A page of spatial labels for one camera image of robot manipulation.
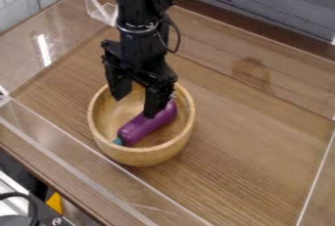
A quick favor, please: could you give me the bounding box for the purple toy eggplant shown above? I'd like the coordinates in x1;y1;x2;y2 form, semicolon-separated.
113;100;179;147

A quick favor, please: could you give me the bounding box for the clear acrylic tray enclosure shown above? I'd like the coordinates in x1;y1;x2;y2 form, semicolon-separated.
0;0;335;226

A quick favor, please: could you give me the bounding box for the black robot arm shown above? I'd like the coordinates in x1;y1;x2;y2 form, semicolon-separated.
101;0;179;118

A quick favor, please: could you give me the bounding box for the black cable loop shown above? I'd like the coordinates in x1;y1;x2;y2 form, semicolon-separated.
0;192;41;226

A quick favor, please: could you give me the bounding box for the brown wooden bowl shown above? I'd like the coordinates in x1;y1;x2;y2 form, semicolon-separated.
88;84;196;166

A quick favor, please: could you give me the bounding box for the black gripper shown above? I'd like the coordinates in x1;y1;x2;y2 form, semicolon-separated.
101;28;179;118

